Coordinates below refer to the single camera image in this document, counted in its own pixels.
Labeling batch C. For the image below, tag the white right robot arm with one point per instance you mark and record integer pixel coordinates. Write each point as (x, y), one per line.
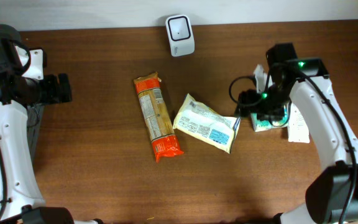
(306, 84)

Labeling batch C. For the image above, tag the yellow wet wipes packet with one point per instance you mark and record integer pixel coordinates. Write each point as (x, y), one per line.
(201, 122)

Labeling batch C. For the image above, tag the white barcode scanner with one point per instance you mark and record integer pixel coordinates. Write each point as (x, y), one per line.
(180, 35)

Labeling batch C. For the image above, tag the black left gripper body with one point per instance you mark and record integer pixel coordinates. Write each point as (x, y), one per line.
(63, 88)

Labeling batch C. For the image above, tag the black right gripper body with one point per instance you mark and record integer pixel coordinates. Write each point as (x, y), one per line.
(248, 101)

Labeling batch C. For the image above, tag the grey plastic basket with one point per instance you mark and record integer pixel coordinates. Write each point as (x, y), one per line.
(19, 126)

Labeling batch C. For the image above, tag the orange spaghetti packet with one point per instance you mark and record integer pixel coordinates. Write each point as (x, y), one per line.
(162, 136)

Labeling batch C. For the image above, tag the blue white tissue packet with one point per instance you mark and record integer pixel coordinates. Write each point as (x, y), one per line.
(263, 124)

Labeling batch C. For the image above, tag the white cream tube gold cap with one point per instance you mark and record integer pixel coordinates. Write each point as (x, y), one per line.
(297, 128)

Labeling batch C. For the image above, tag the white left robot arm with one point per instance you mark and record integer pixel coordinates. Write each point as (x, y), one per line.
(20, 197)

